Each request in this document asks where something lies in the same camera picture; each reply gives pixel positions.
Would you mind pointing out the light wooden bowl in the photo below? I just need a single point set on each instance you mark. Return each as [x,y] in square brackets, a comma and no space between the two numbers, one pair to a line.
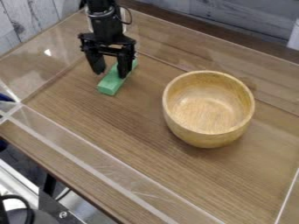
[207,108]

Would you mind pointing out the blue object at edge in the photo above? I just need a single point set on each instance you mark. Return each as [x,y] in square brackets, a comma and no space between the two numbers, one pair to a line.
[6,98]

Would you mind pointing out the black table leg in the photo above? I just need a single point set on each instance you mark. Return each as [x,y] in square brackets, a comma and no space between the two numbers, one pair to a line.
[50,185]

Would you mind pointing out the clear acrylic tray wall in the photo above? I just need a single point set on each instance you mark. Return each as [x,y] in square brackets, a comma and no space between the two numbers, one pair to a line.
[107,145]

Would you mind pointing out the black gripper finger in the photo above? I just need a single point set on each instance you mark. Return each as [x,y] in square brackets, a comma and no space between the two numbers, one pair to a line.
[97,61]
[125,64]

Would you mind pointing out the black metal bracket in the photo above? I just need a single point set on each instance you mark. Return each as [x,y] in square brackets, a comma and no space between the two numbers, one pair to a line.
[55,209]

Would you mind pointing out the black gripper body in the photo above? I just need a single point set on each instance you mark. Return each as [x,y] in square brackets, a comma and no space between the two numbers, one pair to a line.
[106,36]

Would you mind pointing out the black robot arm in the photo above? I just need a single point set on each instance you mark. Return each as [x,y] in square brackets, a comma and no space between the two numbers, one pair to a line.
[99,5]

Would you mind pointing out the green rectangular block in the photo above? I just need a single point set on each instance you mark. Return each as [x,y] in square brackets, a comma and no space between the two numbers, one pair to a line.
[111,82]

